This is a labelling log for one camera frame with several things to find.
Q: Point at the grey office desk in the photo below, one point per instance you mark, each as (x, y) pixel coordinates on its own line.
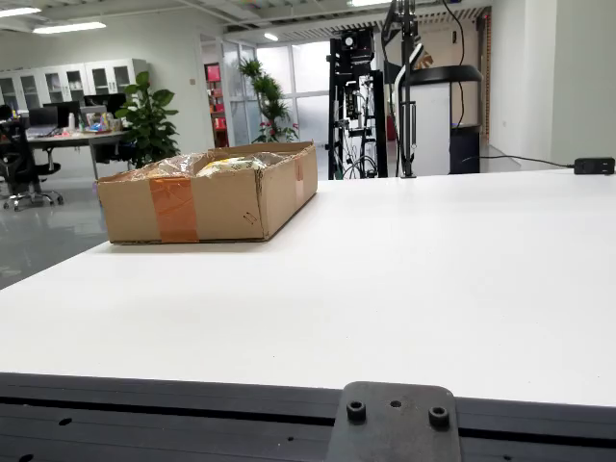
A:
(82, 138)

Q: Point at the black mounting plate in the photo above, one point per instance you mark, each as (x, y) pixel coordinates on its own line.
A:
(394, 433)

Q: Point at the clear plastic bag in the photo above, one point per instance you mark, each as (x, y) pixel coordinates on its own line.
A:
(168, 166)

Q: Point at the tall thin potted plant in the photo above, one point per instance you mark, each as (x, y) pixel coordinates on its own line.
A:
(269, 96)

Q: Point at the small ceiling light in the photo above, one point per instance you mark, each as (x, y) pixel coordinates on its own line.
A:
(271, 36)

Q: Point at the black pole stand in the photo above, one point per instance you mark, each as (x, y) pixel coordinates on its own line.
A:
(408, 110)

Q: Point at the long ceiling light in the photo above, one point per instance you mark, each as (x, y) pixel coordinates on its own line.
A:
(69, 27)
(17, 11)

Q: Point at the black power adapter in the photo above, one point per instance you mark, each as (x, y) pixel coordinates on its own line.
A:
(594, 166)

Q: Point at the brown cardboard box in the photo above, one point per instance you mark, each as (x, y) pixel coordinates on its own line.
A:
(226, 207)

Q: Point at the white wall cabinets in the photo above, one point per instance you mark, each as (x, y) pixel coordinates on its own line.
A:
(72, 82)

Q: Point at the red shelf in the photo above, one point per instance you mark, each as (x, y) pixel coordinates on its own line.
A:
(214, 74)

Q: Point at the white cabinet with black top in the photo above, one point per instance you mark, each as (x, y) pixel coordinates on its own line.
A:
(433, 120)

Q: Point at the black equipment rack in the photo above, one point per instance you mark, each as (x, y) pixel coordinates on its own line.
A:
(353, 62)

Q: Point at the black aluminium rail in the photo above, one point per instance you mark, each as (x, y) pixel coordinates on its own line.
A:
(144, 414)

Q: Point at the black office chair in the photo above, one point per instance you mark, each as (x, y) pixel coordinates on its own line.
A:
(19, 163)

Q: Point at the broad leaf potted plant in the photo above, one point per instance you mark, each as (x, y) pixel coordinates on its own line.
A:
(149, 120)

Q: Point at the yellow snack packet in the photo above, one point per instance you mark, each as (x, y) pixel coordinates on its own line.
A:
(226, 166)

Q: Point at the black computer monitor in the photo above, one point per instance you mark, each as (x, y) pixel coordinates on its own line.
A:
(42, 117)
(67, 110)
(108, 100)

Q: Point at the black bolt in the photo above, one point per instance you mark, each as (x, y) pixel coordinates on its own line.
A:
(439, 418)
(356, 411)

